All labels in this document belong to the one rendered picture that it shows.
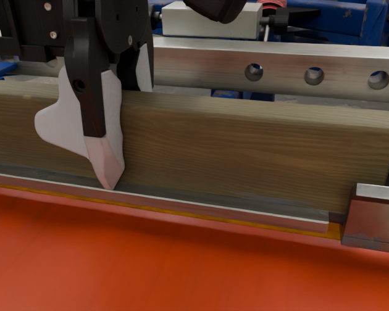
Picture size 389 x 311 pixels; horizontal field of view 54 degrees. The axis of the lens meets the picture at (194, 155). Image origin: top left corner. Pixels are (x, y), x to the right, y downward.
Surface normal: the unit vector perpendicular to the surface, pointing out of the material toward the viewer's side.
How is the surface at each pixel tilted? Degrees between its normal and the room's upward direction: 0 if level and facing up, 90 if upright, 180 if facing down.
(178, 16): 90
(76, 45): 66
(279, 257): 0
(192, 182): 90
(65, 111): 82
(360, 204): 90
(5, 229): 0
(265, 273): 0
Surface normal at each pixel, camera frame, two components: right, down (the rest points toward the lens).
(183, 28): -0.26, 0.48
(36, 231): -0.02, -0.87
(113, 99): 0.97, 0.11
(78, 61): -0.26, 0.23
